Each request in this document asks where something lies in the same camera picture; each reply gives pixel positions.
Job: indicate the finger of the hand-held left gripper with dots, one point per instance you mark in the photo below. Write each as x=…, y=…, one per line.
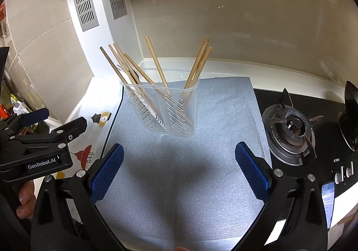
x=35, y=116
x=70, y=129

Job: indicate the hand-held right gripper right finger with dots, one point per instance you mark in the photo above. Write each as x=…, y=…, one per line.
x=251, y=172

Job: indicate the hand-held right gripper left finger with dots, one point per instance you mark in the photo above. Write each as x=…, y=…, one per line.
x=107, y=172

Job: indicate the bunch of bamboo chopsticks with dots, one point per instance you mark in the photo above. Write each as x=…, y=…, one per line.
x=131, y=72

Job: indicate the clear plastic chopstick holder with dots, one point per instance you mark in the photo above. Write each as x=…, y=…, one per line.
x=167, y=111

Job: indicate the person's left hand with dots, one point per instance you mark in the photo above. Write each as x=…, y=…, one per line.
x=25, y=198

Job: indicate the red lamp sticker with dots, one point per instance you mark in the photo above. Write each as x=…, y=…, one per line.
x=84, y=154

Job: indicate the yellow lamp sticker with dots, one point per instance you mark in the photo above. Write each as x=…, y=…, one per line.
x=100, y=119

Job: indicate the metal gas burner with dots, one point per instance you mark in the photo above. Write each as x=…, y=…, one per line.
x=292, y=128

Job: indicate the grey textured mat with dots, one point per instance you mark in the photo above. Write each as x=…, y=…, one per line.
x=179, y=178

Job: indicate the black glass gas stove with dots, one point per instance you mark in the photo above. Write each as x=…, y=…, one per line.
x=321, y=156

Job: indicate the smartphone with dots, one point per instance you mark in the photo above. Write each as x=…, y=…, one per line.
x=328, y=202

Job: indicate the silver stove knobs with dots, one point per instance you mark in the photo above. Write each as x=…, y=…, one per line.
x=344, y=175

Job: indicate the black pan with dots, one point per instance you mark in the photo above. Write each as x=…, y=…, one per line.
x=349, y=119

